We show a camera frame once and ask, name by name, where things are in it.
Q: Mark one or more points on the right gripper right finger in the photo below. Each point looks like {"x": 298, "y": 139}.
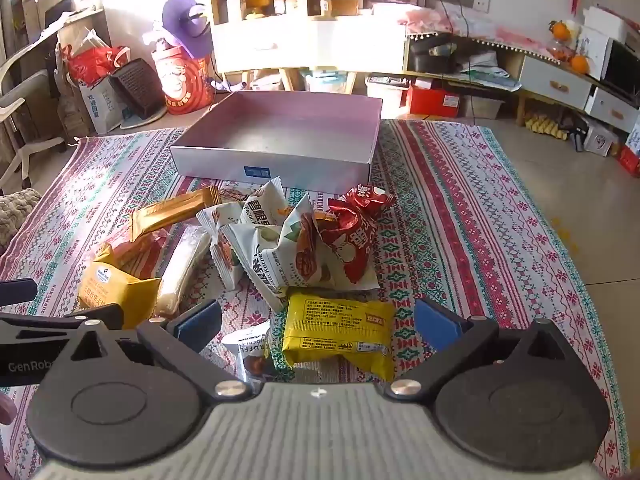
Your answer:
{"x": 515, "y": 399}

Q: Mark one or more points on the red crinkled snack bag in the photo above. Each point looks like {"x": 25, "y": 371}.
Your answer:
{"x": 349, "y": 227}

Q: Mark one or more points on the red cartoon bucket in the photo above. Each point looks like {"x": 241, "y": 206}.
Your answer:
{"x": 185, "y": 81}

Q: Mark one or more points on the white paper shopping bag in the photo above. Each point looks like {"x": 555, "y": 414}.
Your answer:
{"x": 105, "y": 108}

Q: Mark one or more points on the pink cardboard box tray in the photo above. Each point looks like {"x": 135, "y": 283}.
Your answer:
{"x": 321, "y": 142}

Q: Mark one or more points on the red plastic bag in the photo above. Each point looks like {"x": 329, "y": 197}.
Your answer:
{"x": 94, "y": 64}

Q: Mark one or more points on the yellow snack packet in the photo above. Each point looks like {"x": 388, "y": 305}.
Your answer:
{"x": 319, "y": 328}

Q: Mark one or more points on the yellow bottle pack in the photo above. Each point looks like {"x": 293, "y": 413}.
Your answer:
{"x": 542, "y": 124}

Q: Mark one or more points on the gold long snack bar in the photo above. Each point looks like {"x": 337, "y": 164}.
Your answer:
{"x": 168, "y": 212}

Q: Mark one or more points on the low TV console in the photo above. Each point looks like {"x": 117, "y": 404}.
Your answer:
{"x": 489, "y": 65}

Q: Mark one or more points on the white pecan kernel bag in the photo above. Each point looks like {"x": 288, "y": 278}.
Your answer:
{"x": 232, "y": 226}

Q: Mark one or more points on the microwave oven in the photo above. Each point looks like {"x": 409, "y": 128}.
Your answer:
{"x": 622, "y": 71}

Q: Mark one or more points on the patterned woven tablecloth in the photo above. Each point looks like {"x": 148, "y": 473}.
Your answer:
{"x": 463, "y": 231}

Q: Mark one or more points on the white nut snack bag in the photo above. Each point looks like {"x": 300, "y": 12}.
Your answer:
{"x": 299, "y": 259}

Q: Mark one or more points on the small silver snack packet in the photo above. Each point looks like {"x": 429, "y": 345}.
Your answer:
{"x": 250, "y": 347}

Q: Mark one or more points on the black space heater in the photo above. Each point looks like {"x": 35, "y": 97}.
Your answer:
{"x": 137, "y": 84}

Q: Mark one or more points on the cream biscuit packet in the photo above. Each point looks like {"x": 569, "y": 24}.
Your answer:
{"x": 191, "y": 247}

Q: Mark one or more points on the pink long snack packet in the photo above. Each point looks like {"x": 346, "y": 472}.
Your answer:
{"x": 140, "y": 257}

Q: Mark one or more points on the clear plastic storage bin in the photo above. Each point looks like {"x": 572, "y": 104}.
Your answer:
{"x": 330, "y": 81}

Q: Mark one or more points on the orange fruit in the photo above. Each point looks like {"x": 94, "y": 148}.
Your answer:
{"x": 560, "y": 32}
{"x": 580, "y": 64}

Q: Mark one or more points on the white office chair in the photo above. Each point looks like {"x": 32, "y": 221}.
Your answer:
{"x": 29, "y": 117}

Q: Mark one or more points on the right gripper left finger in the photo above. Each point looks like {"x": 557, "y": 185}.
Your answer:
{"x": 101, "y": 407}

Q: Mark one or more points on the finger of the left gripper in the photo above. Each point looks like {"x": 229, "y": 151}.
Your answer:
{"x": 111, "y": 315}
{"x": 17, "y": 291}

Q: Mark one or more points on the red box under console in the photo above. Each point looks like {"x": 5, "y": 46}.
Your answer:
{"x": 432, "y": 102}

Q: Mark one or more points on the purple toy hat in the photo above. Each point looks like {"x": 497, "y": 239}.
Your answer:
{"x": 187, "y": 24}

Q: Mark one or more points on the yellow logo snack bag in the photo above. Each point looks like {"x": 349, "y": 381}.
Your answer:
{"x": 104, "y": 282}

